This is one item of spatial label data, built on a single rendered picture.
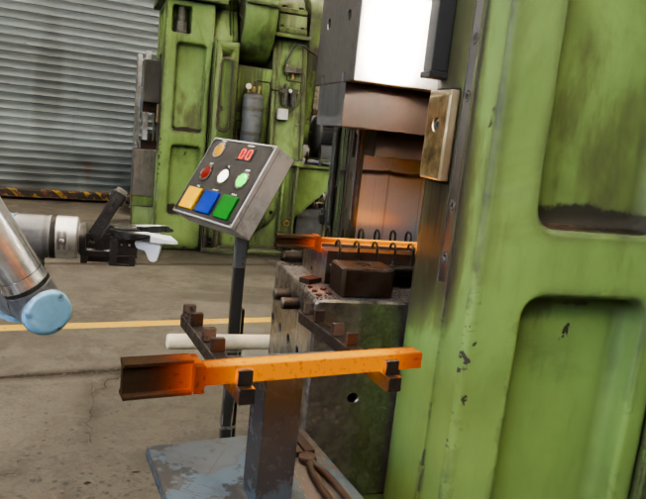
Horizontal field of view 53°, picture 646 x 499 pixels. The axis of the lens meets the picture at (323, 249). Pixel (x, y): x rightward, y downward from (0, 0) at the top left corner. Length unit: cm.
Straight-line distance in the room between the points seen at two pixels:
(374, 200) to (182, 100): 470
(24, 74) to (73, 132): 90
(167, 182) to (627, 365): 531
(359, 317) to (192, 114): 511
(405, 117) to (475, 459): 74
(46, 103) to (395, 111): 800
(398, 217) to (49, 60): 782
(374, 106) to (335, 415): 68
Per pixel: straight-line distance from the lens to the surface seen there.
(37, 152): 931
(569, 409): 144
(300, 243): 152
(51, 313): 134
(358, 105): 146
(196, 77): 637
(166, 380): 81
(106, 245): 146
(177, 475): 113
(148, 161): 653
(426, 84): 147
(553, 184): 128
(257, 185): 189
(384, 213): 178
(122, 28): 943
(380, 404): 147
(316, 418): 143
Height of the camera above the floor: 125
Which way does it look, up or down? 10 degrees down
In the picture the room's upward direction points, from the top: 6 degrees clockwise
